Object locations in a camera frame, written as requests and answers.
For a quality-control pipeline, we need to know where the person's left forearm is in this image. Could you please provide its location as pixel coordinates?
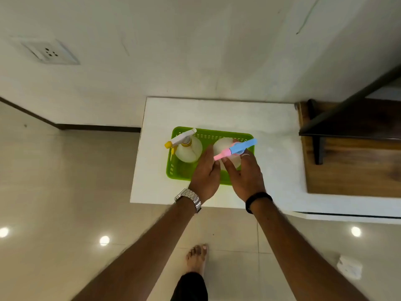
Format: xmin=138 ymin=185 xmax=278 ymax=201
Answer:
xmin=71 ymin=200 xmax=201 ymax=301

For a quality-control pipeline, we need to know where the white and yellow spray bottle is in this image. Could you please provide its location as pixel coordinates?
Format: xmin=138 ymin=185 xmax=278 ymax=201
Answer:
xmin=164 ymin=128 xmax=203 ymax=163

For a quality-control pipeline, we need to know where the green plastic basket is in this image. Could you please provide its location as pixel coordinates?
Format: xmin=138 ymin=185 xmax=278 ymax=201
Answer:
xmin=166 ymin=126 xmax=255 ymax=186

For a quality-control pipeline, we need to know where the person's left hand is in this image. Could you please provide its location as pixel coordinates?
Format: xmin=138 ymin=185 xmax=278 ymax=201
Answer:
xmin=188 ymin=146 xmax=221 ymax=203

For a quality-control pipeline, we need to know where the white wall socket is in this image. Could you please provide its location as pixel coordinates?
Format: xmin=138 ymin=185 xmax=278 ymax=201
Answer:
xmin=20 ymin=39 xmax=81 ymax=66

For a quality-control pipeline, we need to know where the black wristband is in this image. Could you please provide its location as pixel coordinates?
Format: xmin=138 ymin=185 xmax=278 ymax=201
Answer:
xmin=245 ymin=192 xmax=273 ymax=215

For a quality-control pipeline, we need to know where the person's bare foot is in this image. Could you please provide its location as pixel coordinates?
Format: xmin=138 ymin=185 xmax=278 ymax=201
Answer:
xmin=186 ymin=244 xmax=209 ymax=277

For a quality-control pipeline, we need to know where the pink and blue spray bottle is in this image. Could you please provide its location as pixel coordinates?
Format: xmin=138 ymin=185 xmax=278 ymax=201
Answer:
xmin=213 ymin=138 xmax=258 ymax=171

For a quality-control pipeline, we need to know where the dark skirting board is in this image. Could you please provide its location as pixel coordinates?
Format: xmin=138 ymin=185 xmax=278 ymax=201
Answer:
xmin=0 ymin=96 xmax=142 ymax=134

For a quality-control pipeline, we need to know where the person's black trouser leg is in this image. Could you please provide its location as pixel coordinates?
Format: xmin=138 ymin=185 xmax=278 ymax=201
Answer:
xmin=170 ymin=272 xmax=209 ymax=301

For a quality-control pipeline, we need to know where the person's right hand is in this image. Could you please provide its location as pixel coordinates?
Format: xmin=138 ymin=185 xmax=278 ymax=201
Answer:
xmin=221 ymin=149 xmax=267 ymax=203

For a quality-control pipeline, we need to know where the silver metal wristwatch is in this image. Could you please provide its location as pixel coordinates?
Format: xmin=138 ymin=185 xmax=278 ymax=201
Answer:
xmin=174 ymin=188 xmax=202 ymax=214

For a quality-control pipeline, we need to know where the person's right forearm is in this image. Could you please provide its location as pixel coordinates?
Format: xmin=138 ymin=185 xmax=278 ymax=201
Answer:
xmin=251 ymin=197 xmax=371 ymax=301

